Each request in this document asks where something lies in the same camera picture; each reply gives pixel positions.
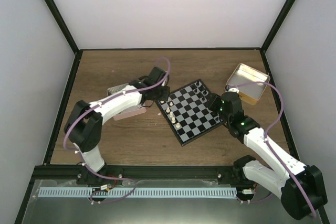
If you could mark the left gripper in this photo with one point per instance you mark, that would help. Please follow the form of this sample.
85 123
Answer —
165 96

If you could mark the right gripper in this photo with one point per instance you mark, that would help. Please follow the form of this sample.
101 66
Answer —
213 105

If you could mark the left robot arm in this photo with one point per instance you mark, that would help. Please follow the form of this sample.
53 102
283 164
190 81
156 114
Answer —
84 125

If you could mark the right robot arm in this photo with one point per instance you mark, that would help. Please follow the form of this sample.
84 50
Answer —
299 187

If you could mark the pink metal tin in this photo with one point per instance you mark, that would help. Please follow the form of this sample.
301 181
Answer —
124 106

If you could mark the black white chessboard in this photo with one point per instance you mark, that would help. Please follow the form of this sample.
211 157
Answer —
190 112

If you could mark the yellow metal tin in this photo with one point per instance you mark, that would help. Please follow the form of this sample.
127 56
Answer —
250 82

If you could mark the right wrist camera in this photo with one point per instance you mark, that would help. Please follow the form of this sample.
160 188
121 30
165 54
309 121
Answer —
231 89

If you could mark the light blue slotted rail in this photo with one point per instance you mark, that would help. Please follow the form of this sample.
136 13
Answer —
86 192

